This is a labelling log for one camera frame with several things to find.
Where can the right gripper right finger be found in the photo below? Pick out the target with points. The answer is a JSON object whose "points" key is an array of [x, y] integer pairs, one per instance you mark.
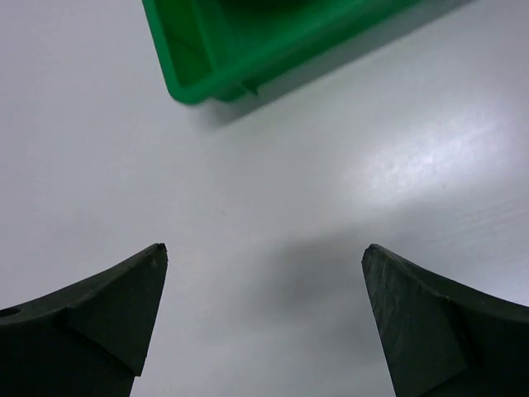
{"points": [[443, 338]]}

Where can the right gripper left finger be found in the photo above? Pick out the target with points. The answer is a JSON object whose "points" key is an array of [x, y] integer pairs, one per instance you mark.
{"points": [[90, 338]]}

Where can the green plastic bin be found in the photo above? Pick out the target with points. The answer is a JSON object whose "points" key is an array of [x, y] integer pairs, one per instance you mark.
{"points": [[225, 50]]}

